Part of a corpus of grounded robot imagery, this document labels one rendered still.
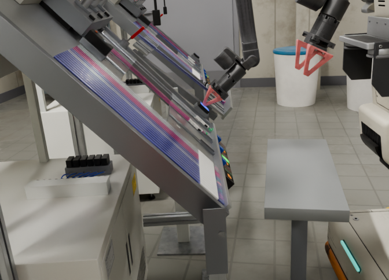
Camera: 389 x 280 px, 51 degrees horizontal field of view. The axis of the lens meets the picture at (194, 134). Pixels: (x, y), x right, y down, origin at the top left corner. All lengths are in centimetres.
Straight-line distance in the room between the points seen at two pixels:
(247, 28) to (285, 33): 393
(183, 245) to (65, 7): 136
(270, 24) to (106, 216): 448
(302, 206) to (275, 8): 434
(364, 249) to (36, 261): 114
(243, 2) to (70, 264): 102
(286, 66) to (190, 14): 164
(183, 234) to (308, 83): 277
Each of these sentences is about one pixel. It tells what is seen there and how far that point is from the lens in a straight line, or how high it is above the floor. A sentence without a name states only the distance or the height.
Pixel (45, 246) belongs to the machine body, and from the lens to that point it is 115.
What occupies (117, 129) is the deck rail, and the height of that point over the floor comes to 94.
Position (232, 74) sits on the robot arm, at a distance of 155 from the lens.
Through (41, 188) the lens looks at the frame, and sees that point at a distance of 139.
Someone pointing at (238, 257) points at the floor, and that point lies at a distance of 206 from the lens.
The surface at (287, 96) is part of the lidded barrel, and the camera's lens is 453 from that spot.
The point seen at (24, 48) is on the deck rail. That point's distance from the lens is 90.
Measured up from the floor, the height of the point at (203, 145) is 76.
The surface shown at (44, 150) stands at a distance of 170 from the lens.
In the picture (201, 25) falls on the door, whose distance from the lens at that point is 547.
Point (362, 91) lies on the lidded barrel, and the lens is 435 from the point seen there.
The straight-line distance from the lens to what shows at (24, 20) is 103.
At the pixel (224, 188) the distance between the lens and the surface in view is 105.
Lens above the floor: 120
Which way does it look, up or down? 19 degrees down
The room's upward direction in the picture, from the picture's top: 4 degrees counter-clockwise
